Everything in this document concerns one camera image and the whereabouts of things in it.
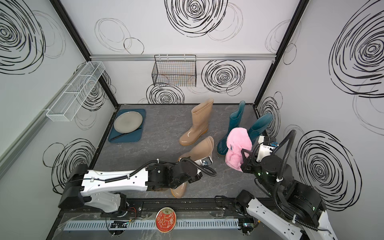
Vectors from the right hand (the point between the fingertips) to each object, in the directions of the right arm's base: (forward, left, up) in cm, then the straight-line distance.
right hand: (243, 152), depth 58 cm
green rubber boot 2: (+18, -13, -8) cm, 24 cm away
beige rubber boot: (+9, +14, -15) cm, 23 cm away
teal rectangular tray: (+27, +62, -33) cm, 75 cm away
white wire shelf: (+20, +83, +2) cm, 86 cm away
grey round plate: (+38, +70, -31) cm, 85 cm away
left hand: (+1, +16, -12) cm, 20 cm away
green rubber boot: (+24, -2, -7) cm, 25 cm away
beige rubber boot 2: (+29, +16, -14) cm, 37 cm away
